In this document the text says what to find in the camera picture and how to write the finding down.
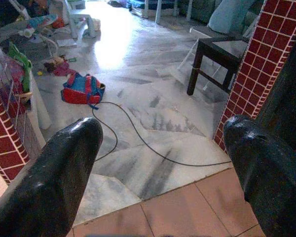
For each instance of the light blue pillow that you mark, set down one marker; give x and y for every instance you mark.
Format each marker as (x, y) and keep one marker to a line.
(227, 14)

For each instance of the colourful baby bouncer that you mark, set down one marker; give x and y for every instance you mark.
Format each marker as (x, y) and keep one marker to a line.
(39, 21)

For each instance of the pink cloth doll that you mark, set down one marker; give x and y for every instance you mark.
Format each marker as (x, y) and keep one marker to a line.
(60, 69)

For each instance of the blue floor mat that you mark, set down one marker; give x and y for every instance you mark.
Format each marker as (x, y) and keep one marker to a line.
(138, 4)

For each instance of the green cloth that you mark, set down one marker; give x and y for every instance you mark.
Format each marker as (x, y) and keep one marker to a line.
(24, 64)

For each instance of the red and blue backpack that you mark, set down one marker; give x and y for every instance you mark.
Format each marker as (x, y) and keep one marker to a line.
(81, 91)

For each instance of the white paper sheet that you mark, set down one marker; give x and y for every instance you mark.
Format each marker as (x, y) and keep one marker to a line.
(66, 43)

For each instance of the dark wooden side table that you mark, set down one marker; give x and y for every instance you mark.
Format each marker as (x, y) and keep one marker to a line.
(195, 74)

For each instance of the white plastic chair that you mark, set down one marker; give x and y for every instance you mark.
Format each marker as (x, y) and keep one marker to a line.
(72, 24)

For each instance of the white furniture legs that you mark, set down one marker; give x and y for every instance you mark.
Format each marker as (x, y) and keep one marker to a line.
(158, 11)

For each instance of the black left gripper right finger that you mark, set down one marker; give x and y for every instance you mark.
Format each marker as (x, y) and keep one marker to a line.
(271, 177)

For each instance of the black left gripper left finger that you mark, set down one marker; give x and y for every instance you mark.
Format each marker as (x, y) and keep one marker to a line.
(51, 177)

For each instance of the red tiled wall pillar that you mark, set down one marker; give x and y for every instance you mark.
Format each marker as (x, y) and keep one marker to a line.
(5, 148)
(261, 49)

